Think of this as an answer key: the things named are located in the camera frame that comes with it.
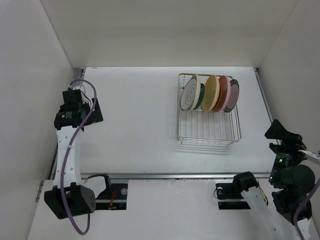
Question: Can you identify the white plate with black rings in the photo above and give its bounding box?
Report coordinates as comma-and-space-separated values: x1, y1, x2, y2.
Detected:
180, 74, 201, 111

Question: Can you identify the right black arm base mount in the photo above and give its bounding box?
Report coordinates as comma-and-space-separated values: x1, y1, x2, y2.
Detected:
213, 178, 269, 210

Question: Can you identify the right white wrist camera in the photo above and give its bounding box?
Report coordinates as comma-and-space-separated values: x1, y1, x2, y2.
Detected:
299, 150, 320, 165

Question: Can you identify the dark green patterned plate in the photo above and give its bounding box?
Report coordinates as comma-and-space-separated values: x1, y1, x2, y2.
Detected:
193, 83, 206, 110

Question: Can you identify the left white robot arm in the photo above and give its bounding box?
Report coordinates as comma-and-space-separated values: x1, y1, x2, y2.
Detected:
44, 86, 112, 220

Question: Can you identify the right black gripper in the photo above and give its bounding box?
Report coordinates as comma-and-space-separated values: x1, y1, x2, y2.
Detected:
264, 117, 315, 184

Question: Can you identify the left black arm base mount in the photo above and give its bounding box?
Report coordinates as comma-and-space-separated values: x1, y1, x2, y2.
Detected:
96, 183, 128, 211

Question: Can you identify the beige yellow plate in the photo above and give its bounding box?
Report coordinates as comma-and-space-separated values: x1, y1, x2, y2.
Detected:
201, 75, 220, 112

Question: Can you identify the pink plate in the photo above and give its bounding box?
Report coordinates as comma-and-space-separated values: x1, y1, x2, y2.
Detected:
215, 75, 231, 112

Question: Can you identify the front aluminium rail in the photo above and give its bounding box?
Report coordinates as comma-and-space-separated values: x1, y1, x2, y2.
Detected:
79, 171, 273, 180

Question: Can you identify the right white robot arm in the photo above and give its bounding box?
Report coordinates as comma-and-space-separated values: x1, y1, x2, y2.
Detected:
231, 119, 320, 240

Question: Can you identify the brown yellow patterned plate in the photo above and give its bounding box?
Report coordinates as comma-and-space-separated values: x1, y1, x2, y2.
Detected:
212, 87, 222, 112

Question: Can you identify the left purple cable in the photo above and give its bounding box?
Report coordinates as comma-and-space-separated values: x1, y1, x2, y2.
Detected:
60, 79, 98, 236

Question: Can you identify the metal wire dish rack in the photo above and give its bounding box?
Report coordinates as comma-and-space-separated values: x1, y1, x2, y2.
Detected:
176, 73, 242, 148

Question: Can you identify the green rimmed white plate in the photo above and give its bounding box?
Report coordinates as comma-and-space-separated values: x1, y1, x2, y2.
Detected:
224, 79, 240, 113

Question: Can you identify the right aluminium rail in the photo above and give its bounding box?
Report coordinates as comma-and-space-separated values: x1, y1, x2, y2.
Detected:
250, 67, 281, 144

